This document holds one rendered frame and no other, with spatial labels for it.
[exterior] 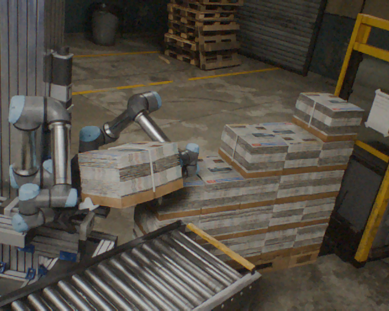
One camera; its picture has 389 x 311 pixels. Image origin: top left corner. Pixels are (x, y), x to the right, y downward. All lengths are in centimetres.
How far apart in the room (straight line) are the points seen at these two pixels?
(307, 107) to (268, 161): 58
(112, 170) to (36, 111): 40
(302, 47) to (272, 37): 78
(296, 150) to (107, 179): 149
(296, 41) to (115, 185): 848
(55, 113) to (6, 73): 50
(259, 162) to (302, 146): 33
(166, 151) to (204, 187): 74
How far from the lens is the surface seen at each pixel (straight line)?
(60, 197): 194
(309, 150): 318
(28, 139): 216
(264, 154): 296
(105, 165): 201
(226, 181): 289
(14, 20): 238
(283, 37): 1036
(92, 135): 276
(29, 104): 205
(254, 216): 318
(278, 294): 346
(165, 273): 212
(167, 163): 214
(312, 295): 356
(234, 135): 305
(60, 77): 244
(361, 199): 400
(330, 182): 349
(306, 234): 363
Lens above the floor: 213
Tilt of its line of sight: 24 degrees down
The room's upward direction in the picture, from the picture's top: 10 degrees clockwise
